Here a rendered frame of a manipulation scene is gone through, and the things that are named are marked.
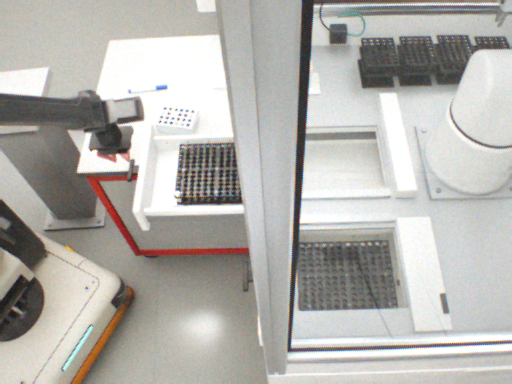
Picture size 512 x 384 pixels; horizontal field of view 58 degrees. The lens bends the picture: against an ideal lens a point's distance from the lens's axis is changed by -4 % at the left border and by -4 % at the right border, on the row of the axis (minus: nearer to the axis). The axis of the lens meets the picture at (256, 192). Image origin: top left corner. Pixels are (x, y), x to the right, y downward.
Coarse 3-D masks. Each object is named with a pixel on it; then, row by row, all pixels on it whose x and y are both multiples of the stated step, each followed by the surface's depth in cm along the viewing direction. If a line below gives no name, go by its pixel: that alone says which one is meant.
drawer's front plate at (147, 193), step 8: (152, 128) 136; (152, 136) 136; (144, 144) 132; (152, 144) 135; (144, 152) 130; (152, 152) 135; (144, 160) 129; (152, 160) 135; (144, 168) 127; (152, 168) 135; (144, 176) 126; (152, 176) 135; (144, 184) 126; (152, 184) 134; (136, 192) 123; (144, 192) 126; (152, 192) 134; (136, 200) 122; (144, 200) 126; (136, 208) 121; (136, 216) 122; (144, 216) 125; (144, 224) 126
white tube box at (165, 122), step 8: (160, 112) 155; (168, 112) 155; (176, 112) 154; (184, 112) 154; (192, 112) 155; (160, 120) 153; (168, 120) 153; (184, 120) 154; (192, 120) 152; (160, 128) 154; (168, 128) 153; (176, 128) 152; (184, 128) 151; (192, 128) 152
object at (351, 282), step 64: (320, 0) 23; (384, 0) 23; (448, 0) 23; (320, 64) 27; (384, 64) 27; (448, 64) 26; (320, 128) 31; (384, 128) 31; (448, 128) 31; (320, 192) 38; (384, 192) 38; (448, 192) 38; (320, 256) 49; (384, 256) 49; (448, 256) 49; (320, 320) 69; (384, 320) 69; (448, 320) 70
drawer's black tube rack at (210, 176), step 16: (192, 144) 134; (208, 144) 134; (224, 144) 134; (192, 160) 131; (208, 160) 131; (224, 160) 131; (192, 176) 132; (208, 176) 128; (224, 176) 128; (192, 192) 126; (208, 192) 126; (224, 192) 125; (240, 192) 126
